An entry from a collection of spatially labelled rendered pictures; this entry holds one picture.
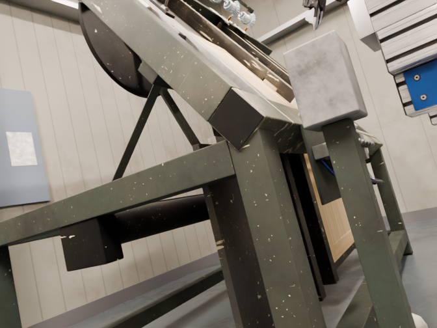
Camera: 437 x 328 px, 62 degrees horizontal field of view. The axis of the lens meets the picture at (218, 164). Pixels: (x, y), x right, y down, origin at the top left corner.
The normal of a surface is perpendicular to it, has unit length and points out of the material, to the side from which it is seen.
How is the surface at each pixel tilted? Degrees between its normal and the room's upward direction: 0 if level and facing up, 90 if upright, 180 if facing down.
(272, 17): 90
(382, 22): 90
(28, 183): 90
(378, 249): 90
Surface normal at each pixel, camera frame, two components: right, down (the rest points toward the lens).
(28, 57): 0.76, -0.27
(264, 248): -0.51, 0.02
